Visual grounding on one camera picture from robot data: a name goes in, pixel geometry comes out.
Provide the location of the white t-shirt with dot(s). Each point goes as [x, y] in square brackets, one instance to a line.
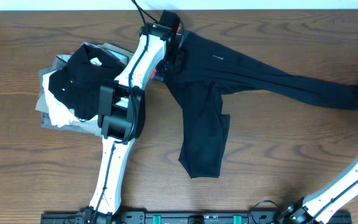
[57, 112]

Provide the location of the black polo shirt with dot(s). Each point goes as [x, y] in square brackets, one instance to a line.
[105, 67]

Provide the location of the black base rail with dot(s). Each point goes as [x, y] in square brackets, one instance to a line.
[138, 217]

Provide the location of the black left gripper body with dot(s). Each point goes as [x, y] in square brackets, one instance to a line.
[172, 63]

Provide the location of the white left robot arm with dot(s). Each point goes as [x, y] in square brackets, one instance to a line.
[121, 112]

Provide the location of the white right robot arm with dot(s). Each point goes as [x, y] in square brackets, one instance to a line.
[321, 205]

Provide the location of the black leggings with red waistband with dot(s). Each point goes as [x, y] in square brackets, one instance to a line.
[209, 71]

